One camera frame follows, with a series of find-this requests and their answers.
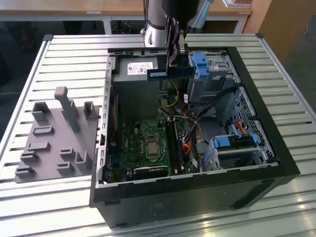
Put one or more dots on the small white object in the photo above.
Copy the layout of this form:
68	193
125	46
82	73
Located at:
228	2

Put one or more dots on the grey metal drive cage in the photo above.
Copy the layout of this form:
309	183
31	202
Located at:
217	81

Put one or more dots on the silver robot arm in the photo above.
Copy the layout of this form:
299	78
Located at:
155	14

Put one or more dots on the black graphics card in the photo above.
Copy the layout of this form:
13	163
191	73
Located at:
150	171

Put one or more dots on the blue RAM stick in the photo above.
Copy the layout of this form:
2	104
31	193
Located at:
158	74

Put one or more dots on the CPU socket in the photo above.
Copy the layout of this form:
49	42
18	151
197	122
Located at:
153	158

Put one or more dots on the blue disk carrier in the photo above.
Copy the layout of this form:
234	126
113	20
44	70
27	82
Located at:
222	142

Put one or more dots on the green motherboard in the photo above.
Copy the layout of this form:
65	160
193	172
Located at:
150	128

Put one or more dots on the black chair base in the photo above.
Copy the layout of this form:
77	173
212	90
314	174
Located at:
123	27

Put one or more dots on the silver CPU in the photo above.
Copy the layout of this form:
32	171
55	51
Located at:
153	148

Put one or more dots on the blue plastic drive bracket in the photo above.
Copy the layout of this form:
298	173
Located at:
201	64

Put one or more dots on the black PC case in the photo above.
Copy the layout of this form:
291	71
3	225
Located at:
172	202

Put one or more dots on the metal disk bay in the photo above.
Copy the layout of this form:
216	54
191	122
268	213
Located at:
247	151

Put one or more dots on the grey power supply unit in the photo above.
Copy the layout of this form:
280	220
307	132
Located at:
123	71

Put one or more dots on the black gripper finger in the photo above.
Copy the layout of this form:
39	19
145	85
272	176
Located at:
179	37
169	49

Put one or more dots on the grey parts rack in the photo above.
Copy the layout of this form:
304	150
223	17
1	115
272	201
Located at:
49	153

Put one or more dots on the blue port connector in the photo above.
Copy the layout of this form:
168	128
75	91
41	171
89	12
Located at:
115	163

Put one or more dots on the wooden cabinet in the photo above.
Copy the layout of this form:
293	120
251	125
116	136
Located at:
284	24

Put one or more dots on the wooden desk white frame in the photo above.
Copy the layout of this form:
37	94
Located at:
61	6

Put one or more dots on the round grey speaker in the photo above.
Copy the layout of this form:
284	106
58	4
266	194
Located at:
203	147

